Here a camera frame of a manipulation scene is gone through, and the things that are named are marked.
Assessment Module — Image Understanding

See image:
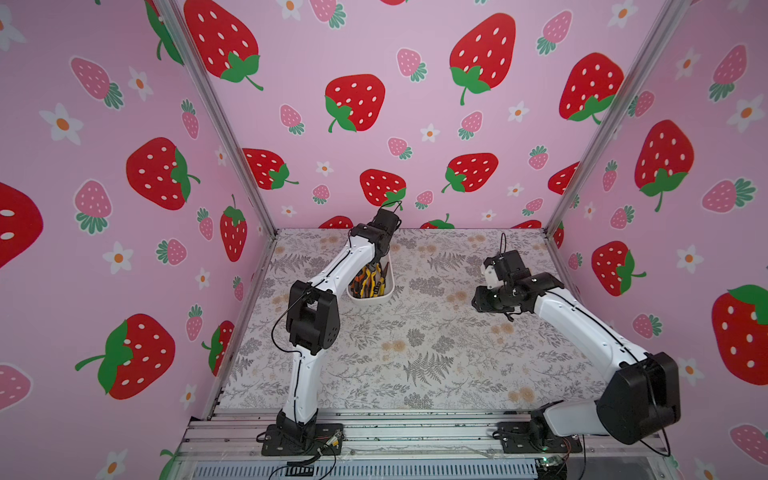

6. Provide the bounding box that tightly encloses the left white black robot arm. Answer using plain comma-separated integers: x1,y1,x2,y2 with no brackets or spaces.
278,208,401,430

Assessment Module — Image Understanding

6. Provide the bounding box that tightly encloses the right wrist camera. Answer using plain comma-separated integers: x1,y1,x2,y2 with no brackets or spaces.
483,265,504,290

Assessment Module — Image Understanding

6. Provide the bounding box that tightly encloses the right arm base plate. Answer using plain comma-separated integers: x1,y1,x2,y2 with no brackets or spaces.
491,420,583,455

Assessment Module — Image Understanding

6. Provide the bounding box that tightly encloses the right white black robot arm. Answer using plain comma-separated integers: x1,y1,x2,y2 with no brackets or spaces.
471,251,681,449

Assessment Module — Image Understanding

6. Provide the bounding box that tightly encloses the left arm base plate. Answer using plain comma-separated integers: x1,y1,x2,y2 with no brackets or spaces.
256,423,344,457

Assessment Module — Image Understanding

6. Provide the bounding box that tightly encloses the white plastic storage box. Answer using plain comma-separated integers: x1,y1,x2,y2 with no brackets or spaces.
346,255,395,306

